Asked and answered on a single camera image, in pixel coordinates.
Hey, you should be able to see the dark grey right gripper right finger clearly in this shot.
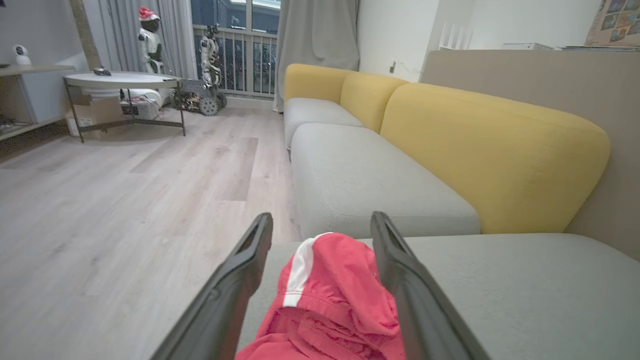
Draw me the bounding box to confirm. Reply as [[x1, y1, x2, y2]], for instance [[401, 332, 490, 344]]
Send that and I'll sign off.
[[370, 211, 491, 360]]

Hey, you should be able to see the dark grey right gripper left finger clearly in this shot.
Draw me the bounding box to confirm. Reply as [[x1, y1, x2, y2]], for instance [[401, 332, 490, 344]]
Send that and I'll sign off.
[[150, 212, 274, 360]]

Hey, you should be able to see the red garment with white stripes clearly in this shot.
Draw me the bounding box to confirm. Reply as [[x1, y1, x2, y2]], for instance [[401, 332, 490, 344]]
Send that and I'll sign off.
[[235, 231, 408, 360]]

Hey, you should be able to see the large yellow sofa backrest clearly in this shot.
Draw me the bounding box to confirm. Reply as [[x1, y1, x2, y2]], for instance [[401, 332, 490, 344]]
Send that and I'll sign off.
[[380, 82, 612, 235]]

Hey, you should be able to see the robot on wheeled base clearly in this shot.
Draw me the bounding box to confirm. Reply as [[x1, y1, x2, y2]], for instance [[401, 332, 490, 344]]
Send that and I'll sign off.
[[172, 26, 228, 117]]

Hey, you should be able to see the cardboard box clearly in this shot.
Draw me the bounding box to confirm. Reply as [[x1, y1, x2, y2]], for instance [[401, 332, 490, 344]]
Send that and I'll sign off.
[[65, 95, 126, 138]]

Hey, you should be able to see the balcony railing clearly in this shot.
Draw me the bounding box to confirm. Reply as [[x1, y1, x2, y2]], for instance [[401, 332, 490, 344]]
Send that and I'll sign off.
[[192, 24, 279, 98]]

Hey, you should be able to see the white robot with santa hat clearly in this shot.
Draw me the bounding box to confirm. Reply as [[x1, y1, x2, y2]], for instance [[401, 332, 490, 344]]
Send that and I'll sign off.
[[137, 6, 166, 75]]

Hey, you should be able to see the light grey pleated curtain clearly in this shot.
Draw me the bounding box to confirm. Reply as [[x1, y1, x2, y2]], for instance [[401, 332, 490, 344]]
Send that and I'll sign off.
[[82, 0, 198, 81]]

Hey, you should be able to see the white slatted rack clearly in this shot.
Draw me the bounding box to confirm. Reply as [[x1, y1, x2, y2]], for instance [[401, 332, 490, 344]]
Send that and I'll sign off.
[[439, 22, 473, 51]]

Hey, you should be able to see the wooden shelf unit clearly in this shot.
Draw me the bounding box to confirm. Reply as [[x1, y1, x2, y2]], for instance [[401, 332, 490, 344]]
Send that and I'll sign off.
[[0, 64, 76, 142]]

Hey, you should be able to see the flat white box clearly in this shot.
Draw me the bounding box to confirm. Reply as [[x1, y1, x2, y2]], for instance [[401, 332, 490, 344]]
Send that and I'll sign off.
[[501, 42, 556, 51]]

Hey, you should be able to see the grey beige curtain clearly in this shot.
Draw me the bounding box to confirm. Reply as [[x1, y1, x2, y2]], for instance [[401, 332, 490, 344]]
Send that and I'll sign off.
[[273, 0, 361, 113]]

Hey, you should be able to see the wooden pillar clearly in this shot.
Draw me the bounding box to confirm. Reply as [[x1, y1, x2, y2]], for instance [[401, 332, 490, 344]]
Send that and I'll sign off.
[[70, 0, 102, 71]]

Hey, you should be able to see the colourful poster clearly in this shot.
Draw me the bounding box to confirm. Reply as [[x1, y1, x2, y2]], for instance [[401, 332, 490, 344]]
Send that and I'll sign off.
[[585, 0, 640, 48]]

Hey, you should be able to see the round white table black frame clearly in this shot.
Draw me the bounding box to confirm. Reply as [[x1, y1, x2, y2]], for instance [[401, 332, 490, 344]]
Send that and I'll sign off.
[[63, 71, 187, 143]]

